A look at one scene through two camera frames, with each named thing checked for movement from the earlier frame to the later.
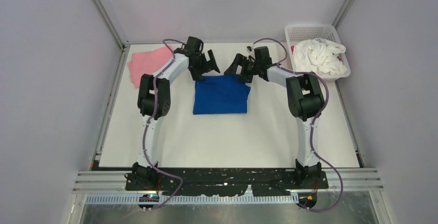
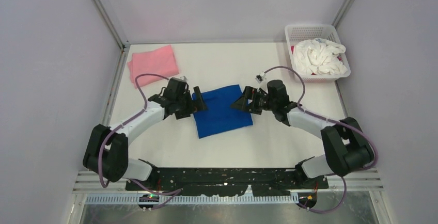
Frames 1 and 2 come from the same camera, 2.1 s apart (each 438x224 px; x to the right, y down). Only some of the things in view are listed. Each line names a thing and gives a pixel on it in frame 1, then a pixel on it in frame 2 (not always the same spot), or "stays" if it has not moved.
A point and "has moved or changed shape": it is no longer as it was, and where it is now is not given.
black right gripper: (239, 60) -> (241, 103)
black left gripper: (197, 75) -> (194, 106)
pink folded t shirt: (147, 63) stays
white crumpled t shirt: (319, 55) stays
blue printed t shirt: (220, 94) has moved or changed shape
